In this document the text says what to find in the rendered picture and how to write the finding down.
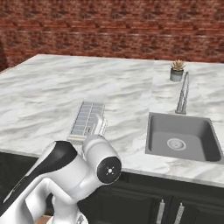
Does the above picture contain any dark cupboard door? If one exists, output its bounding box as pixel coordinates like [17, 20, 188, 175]
[76, 182, 173, 224]
[168, 195, 224, 224]

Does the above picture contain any grey sink basin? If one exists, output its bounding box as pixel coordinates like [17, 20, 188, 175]
[144, 111, 224, 165]

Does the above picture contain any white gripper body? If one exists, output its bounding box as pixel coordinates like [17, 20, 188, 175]
[86, 112, 109, 137]

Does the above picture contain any grey sink tap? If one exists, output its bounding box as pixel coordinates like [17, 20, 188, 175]
[175, 71, 190, 116]

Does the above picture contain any potted succulent plant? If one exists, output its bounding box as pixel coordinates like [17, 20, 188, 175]
[170, 59, 186, 83]

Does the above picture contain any silver cupboard handle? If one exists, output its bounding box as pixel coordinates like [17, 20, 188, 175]
[173, 202, 186, 224]
[156, 199, 166, 224]

